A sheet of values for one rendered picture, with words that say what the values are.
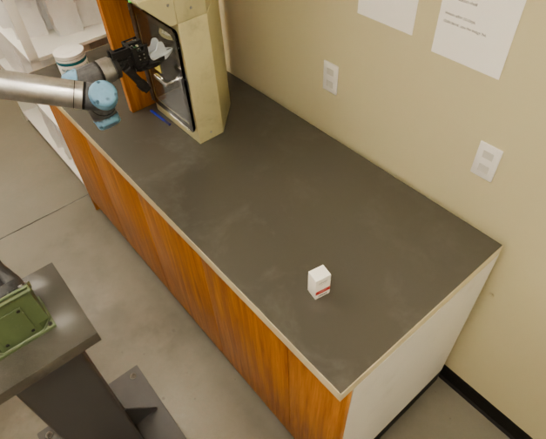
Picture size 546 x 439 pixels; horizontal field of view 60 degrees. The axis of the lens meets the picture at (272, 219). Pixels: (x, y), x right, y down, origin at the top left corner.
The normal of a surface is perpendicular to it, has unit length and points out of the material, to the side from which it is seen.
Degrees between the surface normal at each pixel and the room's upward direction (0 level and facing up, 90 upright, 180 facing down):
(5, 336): 90
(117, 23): 90
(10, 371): 0
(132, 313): 0
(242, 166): 0
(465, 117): 90
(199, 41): 90
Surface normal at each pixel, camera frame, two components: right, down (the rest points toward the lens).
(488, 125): -0.76, 0.49
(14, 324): 0.64, 0.55
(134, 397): -0.04, -0.68
